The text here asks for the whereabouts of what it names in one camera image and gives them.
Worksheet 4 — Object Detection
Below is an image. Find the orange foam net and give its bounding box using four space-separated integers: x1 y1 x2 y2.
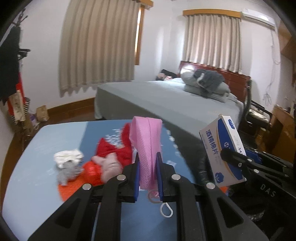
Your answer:
58 176 103 202

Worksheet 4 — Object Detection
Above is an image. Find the white blue swab box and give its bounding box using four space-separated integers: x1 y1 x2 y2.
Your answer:
199 114 247 188

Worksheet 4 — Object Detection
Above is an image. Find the white tissue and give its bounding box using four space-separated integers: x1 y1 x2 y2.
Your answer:
54 149 84 169

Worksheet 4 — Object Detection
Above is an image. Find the red cloth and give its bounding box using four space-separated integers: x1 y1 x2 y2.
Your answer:
95 123 132 167

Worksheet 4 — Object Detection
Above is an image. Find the pink face mask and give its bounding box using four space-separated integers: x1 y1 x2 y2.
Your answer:
129 116 163 203

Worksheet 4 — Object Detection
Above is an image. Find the black trash bin bag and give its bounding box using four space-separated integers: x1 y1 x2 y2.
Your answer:
196 138 296 223

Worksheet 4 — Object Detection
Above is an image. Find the wooden desk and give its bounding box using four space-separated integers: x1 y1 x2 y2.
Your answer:
258 105 295 163

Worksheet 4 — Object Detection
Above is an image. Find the black office chair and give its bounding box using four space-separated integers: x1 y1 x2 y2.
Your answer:
239 79 273 138

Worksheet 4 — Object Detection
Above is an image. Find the red plastic bag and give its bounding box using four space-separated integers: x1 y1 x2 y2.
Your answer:
80 161 104 186

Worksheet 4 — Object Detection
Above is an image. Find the grey crumpled cloth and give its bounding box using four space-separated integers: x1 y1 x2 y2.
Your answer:
57 162 83 186

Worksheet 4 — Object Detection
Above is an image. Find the pink rolled sock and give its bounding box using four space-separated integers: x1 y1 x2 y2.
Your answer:
91 153 123 183

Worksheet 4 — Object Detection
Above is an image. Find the blue tree-print tablecloth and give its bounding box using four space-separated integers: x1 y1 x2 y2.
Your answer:
1 119 209 241

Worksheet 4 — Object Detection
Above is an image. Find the red wooden headboard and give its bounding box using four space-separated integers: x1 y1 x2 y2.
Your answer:
177 61 251 102

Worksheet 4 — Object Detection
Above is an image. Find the bed with grey sheet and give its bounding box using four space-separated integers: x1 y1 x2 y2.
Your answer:
94 77 244 140

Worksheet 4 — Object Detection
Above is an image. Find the dark grey towel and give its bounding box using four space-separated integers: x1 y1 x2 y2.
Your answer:
193 69 229 94

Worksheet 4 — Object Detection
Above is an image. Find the folded grey quilt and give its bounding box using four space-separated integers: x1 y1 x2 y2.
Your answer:
181 69 231 103

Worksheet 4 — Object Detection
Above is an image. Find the wooden coat rack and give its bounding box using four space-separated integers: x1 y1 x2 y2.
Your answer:
12 8 34 151

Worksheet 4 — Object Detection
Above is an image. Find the brown paper bag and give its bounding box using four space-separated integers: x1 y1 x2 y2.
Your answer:
36 105 49 122

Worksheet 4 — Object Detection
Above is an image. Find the black pink item behind bed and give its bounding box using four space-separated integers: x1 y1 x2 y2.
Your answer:
156 69 177 81

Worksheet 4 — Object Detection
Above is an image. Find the right beige curtain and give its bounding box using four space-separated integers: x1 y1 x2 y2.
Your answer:
183 14 241 74

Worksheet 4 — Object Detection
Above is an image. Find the beige curtain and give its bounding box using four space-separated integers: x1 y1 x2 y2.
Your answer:
59 1 140 92
183 14 241 74

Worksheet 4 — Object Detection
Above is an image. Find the striped basket bag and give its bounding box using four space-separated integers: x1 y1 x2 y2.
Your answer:
11 97 31 125

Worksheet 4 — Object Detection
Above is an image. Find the beige canvas tote bag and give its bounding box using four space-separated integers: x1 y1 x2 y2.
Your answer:
14 92 25 122

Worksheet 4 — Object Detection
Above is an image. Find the white air conditioner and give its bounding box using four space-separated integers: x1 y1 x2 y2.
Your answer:
241 9 276 29

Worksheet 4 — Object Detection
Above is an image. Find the right wooden curtain pelmet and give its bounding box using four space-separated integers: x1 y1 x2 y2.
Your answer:
183 9 241 18

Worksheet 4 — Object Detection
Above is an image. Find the wooden curtain pelmet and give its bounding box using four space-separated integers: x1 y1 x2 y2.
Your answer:
135 0 154 9
183 9 241 18

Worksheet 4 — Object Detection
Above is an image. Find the red hanging bag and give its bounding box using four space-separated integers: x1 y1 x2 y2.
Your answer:
8 72 26 116

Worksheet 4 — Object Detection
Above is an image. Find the black hanging jacket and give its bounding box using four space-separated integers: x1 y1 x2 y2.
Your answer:
0 27 21 105

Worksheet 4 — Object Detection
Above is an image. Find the left beige curtain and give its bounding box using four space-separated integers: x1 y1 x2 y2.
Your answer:
59 1 140 92

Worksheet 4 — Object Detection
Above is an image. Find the left wooden curtain pelmet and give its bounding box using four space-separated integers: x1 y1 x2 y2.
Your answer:
135 0 154 9

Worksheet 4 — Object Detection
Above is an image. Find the white hanging cable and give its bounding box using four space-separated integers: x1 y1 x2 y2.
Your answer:
262 29 282 106

